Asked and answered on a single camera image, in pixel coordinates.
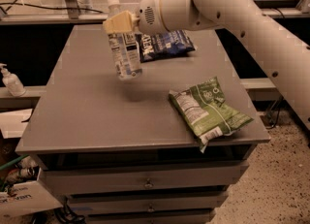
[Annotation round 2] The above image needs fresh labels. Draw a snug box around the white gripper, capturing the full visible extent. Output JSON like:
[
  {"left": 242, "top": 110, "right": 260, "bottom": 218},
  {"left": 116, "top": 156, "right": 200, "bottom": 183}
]
[{"left": 103, "top": 0, "right": 167, "bottom": 35}]

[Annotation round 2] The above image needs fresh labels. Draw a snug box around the clear plastic water bottle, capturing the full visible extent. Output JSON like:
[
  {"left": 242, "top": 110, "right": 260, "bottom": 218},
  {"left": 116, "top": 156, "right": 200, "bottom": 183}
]
[{"left": 107, "top": 0, "right": 142, "bottom": 80}]

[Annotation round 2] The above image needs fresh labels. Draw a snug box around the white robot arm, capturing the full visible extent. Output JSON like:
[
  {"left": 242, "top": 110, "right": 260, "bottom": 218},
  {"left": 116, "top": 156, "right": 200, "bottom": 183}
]
[{"left": 104, "top": 0, "right": 310, "bottom": 128}]

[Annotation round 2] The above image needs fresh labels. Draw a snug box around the white pump dispenser bottle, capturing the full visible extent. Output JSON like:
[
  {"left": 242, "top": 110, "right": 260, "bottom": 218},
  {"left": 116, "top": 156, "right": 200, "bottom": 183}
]
[{"left": 0, "top": 63, "right": 26, "bottom": 97}]

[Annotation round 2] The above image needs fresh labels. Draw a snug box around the dark blue snack bag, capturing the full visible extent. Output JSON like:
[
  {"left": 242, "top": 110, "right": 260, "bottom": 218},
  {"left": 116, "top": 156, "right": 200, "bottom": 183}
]
[{"left": 136, "top": 30, "right": 196, "bottom": 63}]

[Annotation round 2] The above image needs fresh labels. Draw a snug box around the green chip bag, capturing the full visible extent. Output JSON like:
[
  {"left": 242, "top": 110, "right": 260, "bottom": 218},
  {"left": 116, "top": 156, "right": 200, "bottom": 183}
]
[{"left": 169, "top": 77, "right": 253, "bottom": 153}]

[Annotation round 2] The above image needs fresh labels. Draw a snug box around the grey drawer cabinet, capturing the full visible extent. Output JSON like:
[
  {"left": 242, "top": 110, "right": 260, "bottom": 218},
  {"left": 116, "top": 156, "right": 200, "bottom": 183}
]
[{"left": 16, "top": 25, "right": 269, "bottom": 224}]

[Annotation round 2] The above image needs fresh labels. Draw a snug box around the white paper sheet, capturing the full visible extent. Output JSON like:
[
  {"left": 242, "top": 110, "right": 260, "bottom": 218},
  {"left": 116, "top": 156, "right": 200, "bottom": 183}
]
[{"left": 0, "top": 109, "right": 32, "bottom": 139}]

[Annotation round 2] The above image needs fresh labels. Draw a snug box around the white cardboard box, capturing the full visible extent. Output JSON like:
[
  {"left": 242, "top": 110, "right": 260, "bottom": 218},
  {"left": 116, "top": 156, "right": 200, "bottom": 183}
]
[{"left": 0, "top": 176, "right": 62, "bottom": 217}]

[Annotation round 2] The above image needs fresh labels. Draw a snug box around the black cable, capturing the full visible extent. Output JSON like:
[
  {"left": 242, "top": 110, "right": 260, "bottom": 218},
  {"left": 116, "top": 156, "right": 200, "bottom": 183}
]
[{"left": 0, "top": 2, "right": 104, "bottom": 15}]

